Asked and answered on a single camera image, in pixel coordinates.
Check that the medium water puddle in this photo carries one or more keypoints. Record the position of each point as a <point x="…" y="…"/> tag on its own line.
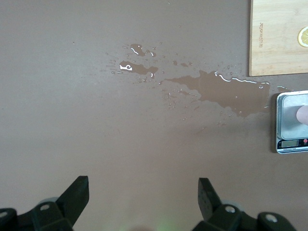
<point x="139" y="68"/>

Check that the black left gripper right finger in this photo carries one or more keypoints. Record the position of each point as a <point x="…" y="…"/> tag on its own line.
<point x="209" y="202"/>

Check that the wooden cutting board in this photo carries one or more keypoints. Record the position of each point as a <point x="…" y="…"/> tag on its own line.
<point x="276" y="48"/>

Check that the lemon slice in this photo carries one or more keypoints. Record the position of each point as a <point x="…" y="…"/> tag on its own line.
<point x="303" y="37"/>

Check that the large water puddle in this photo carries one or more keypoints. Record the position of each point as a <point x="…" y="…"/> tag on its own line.
<point x="228" y="93"/>

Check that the small water puddle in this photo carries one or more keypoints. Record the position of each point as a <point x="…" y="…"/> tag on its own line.
<point x="140" y="49"/>

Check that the silver kitchen scale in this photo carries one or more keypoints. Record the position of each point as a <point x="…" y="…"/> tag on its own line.
<point x="287" y="125"/>

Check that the pink cup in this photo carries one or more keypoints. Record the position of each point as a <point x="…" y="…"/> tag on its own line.
<point x="302" y="116"/>

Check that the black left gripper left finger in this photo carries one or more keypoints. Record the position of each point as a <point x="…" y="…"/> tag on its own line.
<point x="72" y="199"/>

